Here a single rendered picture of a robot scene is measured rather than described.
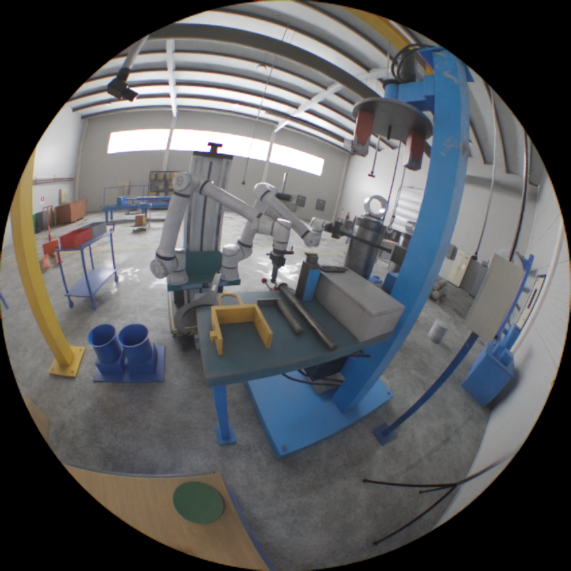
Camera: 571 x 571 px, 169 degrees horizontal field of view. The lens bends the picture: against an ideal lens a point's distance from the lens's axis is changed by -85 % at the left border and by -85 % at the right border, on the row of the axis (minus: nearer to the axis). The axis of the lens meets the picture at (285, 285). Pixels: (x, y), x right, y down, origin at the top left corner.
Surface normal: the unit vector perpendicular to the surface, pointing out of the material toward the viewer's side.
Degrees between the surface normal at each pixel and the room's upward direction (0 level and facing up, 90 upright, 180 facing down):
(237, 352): 0
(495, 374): 90
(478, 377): 90
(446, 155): 90
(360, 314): 90
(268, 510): 0
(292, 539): 0
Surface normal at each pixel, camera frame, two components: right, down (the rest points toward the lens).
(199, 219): 0.52, 0.46
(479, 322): -0.89, 0.03
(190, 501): 0.19, -0.88
